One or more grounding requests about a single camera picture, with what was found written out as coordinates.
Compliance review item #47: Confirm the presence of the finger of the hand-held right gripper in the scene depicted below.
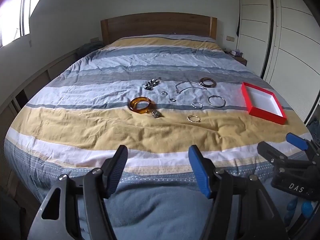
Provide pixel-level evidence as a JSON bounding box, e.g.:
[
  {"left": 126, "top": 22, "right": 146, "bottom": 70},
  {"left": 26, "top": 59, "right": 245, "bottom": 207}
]
[
  {"left": 286, "top": 132, "right": 320, "bottom": 166},
  {"left": 257, "top": 141, "right": 315, "bottom": 176}
]

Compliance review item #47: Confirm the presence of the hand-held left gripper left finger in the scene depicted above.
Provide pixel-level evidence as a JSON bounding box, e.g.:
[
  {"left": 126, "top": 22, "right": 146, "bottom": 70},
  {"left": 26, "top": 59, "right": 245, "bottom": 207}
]
[{"left": 26, "top": 144, "right": 129, "bottom": 240}]

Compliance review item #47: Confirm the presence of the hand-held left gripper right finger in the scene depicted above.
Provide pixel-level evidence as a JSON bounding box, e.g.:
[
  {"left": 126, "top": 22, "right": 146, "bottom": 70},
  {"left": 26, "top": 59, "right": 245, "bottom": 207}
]
[{"left": 188, "top": 144, "right": 288, "bottom": 240}]

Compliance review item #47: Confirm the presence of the red cardboard box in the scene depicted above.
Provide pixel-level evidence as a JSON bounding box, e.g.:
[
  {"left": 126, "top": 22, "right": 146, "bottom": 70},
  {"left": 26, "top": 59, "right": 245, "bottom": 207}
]
[{"left": 241, "top": 82, "right": 287, "bottom": 125}]

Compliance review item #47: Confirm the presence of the amber resin bangle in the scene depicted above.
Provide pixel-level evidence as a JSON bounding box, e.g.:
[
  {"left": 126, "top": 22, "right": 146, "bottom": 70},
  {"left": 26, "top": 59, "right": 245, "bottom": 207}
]
[{"left": 129, "top": 97, "right": 152, "bottom": 114}]

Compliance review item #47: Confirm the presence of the thin silver bangle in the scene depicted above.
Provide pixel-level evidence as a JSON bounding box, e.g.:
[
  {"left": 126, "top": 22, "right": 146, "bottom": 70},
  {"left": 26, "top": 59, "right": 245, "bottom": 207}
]
[{"left": 208, "top": 95, "right": 226, "bottom": 108}]

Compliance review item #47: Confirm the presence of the silver chain necklace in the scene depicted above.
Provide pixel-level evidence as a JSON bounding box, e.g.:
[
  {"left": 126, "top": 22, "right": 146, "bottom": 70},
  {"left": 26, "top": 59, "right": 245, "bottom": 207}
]
[{"left": 175, "top": 82, "right": 192, "bottom": 94}]

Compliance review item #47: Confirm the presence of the rhinestone strand bracelet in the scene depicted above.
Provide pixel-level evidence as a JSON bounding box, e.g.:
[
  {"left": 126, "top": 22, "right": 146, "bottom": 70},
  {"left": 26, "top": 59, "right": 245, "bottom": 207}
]
[{"left": 190, "top": 81, "right": 208, "bottom": 90}]

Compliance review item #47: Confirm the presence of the brown tortoiseshell bangle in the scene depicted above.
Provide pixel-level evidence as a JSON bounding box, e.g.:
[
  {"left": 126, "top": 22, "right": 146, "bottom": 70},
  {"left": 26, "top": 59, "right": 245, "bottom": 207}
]
[{"left": 199, "top": 77, "right": 216, "bottom": 88}]

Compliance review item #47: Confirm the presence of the black and silver beaded bracelet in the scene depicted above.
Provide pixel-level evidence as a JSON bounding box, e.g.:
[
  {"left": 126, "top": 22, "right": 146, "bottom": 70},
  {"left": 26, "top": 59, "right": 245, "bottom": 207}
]
[{"left": 144, "top": 78, "right": 162, "bottom": 90}]

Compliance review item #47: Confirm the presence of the person's right hand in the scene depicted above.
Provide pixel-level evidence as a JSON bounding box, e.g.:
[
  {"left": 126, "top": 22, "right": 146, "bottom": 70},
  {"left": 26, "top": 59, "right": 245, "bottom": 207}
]
[{"left": 285, "top": 196, "right": 315, "bottom": 222}]

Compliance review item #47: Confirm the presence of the blue fleece blanket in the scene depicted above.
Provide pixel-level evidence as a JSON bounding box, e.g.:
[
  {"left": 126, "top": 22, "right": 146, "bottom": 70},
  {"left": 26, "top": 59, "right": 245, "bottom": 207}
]
[{"left": 80, "top": 179, "right": 297, "bottom": 240}]

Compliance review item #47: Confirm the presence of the wooden nightstand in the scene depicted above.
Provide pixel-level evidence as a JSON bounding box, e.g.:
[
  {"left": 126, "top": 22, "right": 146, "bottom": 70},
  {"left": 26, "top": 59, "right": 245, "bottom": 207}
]
[{"left": 234, "top": 55, "right": 248, "bottom": 67}]

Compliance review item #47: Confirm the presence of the striped bed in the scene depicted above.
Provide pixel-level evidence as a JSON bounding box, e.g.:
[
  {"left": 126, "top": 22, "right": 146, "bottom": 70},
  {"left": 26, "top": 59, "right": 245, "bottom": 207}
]
[{"left": 4, "top": 34, "right": 314, "bottom": 205}]

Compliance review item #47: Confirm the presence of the white wardrobe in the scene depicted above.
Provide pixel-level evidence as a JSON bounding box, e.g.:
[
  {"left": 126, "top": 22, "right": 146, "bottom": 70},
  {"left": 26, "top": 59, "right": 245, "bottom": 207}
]
[{"left": 237, "top": 0, "right": 320, "bottom": 122}]

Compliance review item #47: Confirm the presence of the low wooden shelf unit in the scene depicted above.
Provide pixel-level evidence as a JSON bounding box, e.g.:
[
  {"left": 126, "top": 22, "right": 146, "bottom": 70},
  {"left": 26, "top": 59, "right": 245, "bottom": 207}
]
[{"left": 0, "top": 48, "right": 78, "bottom": 155}]

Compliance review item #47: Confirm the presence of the grey-blue cloth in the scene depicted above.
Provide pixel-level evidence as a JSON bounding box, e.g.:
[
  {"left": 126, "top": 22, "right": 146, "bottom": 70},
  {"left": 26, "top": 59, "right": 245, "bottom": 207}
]
[{"left": 76, "top": 42, "right": 104, "bottom": 58}]

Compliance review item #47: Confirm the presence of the wooden headboard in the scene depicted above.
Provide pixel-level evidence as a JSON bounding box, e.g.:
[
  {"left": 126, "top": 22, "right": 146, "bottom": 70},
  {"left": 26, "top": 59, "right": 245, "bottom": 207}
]
[{"left": 101, "top": 12, "right": 217, "bottom": 46}]

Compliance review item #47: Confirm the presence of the window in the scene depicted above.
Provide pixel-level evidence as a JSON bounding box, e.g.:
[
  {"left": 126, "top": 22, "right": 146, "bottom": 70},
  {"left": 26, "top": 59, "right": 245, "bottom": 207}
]
[{"left": 0, "top": 0, "right": 35, "bottom": 47}]

